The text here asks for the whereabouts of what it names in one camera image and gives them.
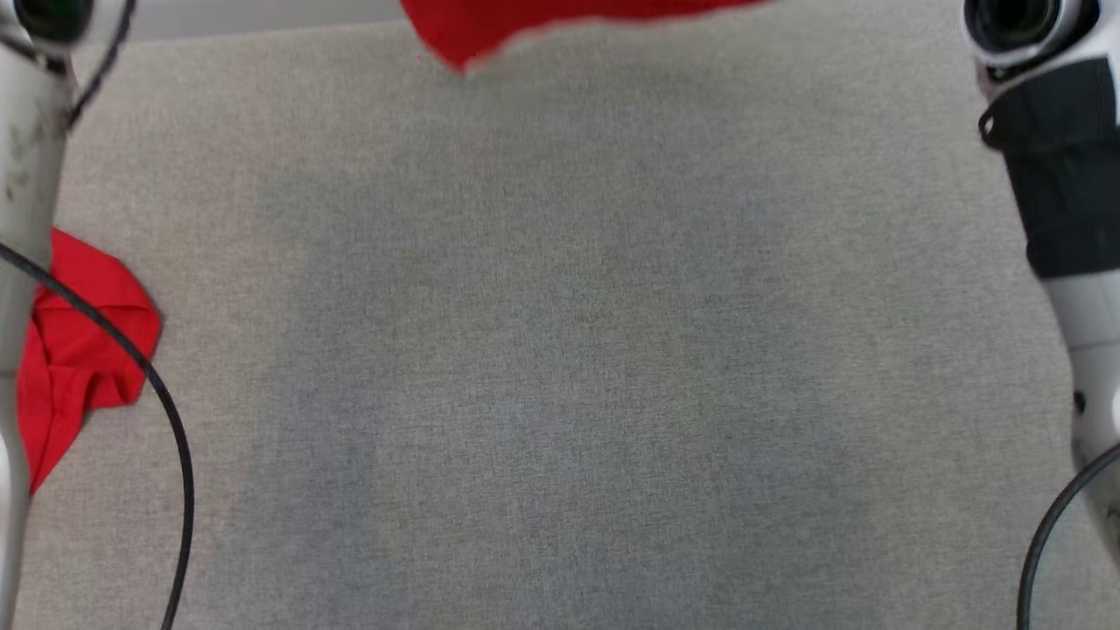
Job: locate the crumpled red garment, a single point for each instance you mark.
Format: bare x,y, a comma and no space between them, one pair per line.
79,367

